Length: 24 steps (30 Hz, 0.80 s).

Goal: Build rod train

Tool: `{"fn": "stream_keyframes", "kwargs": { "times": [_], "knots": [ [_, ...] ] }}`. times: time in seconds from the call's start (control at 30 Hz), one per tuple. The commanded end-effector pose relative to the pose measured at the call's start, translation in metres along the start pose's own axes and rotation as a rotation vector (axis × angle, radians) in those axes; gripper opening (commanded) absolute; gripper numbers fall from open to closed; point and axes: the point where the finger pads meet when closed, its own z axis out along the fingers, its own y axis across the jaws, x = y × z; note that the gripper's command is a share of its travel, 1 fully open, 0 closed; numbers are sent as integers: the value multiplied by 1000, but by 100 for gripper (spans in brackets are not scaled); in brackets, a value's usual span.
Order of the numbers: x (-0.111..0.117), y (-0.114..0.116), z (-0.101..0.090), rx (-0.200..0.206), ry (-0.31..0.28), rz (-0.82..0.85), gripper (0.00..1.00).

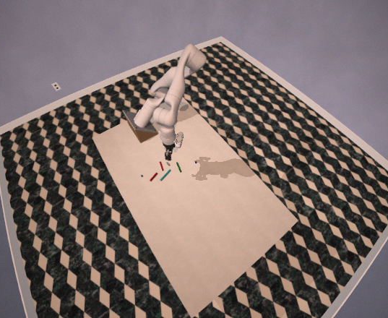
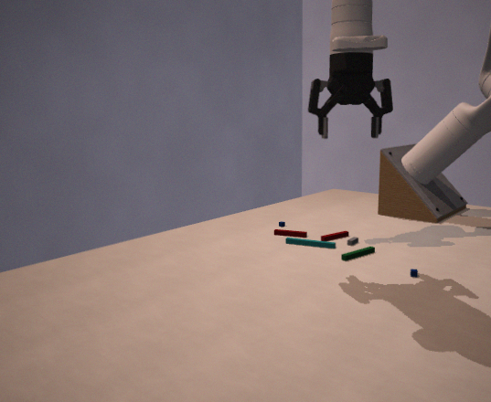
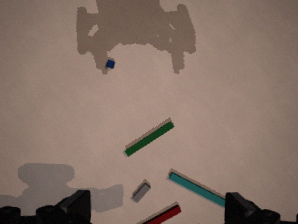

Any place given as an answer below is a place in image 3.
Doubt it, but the dark red rod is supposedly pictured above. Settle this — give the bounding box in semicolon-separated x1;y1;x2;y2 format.
143;205;181;224

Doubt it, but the turquoise rod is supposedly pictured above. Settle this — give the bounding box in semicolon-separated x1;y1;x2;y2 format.
169;172;225;207

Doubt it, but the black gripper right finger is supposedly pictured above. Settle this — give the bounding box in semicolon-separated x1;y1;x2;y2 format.
224;192;298;224

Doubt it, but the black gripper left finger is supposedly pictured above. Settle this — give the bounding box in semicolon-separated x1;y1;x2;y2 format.
0;190;92;224

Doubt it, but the dark blue block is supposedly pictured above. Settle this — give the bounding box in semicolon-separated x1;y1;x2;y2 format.
106;60;115;69

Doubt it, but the dark green rod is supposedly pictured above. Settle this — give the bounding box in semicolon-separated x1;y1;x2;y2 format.
125;121;174;157

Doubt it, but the grey rectangular block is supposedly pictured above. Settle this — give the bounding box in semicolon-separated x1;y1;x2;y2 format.
132;183;151;203

